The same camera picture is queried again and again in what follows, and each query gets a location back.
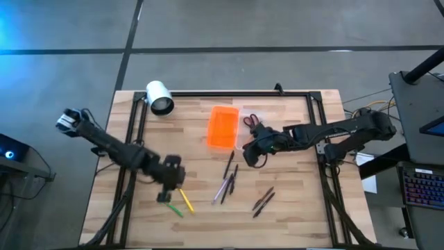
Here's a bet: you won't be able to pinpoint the green pen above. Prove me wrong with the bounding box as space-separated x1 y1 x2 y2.
162 202 184 219

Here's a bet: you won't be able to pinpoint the white paper sheet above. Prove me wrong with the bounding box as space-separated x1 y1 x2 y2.
354 151 379 194

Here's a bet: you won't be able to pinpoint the grey mounting plate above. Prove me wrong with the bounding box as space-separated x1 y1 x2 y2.
314 138 330 156

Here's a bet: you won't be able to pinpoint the black device with blue light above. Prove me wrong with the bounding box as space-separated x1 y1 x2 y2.
0 133 31 163

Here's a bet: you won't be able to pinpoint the yellow cable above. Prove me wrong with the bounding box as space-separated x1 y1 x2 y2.
350 99 395 119

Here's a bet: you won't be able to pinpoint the yellow pen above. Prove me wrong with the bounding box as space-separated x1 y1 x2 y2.
178 188 196 215

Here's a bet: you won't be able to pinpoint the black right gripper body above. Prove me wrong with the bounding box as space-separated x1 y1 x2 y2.
248 135 291 156

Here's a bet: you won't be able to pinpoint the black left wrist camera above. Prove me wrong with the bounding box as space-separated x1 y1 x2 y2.
162 155 182 170

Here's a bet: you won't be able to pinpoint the backlit keyboard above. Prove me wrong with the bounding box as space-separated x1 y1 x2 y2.
396 160 444 212

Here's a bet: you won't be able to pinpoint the black pole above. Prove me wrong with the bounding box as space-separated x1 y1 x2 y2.
403 46 444 85

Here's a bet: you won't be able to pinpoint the clear plastic supply box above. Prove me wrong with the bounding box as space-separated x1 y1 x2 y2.
235 109 266 151

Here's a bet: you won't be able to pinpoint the black metal table frame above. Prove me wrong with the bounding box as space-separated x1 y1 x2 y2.
78 90 375 249

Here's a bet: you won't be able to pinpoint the tablet with blue screen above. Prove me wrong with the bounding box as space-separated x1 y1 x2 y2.
418 115 444 138

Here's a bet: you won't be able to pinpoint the dark grey cart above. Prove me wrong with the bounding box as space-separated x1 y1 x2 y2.
388 71 444 166

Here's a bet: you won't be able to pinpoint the orange plastic lid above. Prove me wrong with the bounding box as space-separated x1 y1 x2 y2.
207 106 240 150

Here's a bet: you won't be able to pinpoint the purple pen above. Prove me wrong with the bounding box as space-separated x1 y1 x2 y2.
212 177 230 206

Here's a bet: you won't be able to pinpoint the black red handled scissors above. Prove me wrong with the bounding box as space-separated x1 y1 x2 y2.
243 113 261 130

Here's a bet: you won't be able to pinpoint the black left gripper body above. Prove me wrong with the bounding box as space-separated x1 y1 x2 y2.
148 162 187 192

